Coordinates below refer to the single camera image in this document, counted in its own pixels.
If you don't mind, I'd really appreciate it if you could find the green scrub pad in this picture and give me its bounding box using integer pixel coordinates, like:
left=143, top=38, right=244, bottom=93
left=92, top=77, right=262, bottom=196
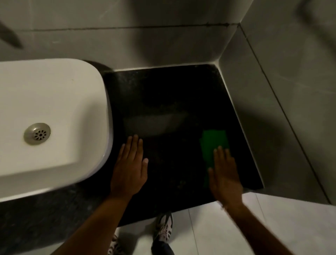
left=199, top=129, right=228, bottom=189

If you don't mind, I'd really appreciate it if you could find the white ceramic sink basin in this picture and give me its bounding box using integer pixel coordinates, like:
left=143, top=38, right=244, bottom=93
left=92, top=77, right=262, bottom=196
left=0, top=58, right=114, bottom=203

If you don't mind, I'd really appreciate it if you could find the person's left hand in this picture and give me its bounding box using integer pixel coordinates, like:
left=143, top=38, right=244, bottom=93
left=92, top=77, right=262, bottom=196
left=110, top=135, right=149, bottom=201

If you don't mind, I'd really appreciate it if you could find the person's dark trouser leg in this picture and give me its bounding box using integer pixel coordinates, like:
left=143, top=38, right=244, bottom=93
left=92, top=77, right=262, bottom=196
left=151, top=240, right=175, bottom=255

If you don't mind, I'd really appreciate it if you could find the metal sink drain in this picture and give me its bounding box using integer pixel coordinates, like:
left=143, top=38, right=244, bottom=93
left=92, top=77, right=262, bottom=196
left=24, top=123, right=51, bottom=145

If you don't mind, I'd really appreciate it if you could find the person's left forearm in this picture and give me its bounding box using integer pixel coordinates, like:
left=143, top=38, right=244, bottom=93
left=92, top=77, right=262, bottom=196
left=51, top=194, right=132, bottom=255

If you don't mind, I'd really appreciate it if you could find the person's right hand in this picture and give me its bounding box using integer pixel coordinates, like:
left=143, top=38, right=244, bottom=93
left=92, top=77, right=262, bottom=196
left=208, top=146, right=244, bottom=209

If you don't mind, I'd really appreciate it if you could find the person's right forearm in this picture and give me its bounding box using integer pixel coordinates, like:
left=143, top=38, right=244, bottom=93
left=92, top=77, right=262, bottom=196
left=223, top=204, right=295, bottom=255

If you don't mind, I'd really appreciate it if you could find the person's striped sneaker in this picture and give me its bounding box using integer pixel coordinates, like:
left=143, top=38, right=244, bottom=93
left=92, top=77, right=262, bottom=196
left=153, top=212, right=174, bottom=243
left=108, top=234, right=124, bottom=255

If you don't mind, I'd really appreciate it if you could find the person's left striped sneaker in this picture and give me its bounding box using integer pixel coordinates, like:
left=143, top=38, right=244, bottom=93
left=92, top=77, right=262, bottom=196
left=108, top=234, right=124, bottom=255

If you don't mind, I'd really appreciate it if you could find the person's right striped sneaker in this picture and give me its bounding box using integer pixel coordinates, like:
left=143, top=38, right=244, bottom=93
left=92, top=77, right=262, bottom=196
left=153, top=212, right=174, bottom=243

